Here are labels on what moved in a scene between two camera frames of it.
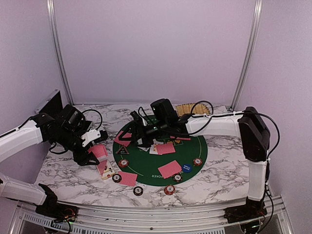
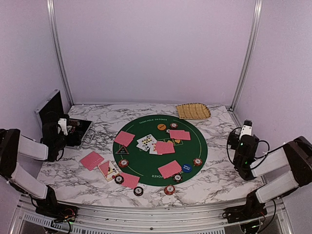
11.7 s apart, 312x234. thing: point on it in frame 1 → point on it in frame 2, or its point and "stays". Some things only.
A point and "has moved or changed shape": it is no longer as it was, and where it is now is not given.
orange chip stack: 197,162 stays
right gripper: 135,126 → 233,139
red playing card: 127,179 has moved or changed shape
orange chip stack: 123,163 stays
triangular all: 122,150 stays
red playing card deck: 100,151 has moved or changed shape
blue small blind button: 186,167 stays
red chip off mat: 169,189 stays
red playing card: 169,169 stays
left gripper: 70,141 → 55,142
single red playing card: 125,143 stays
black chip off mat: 138,191 stays
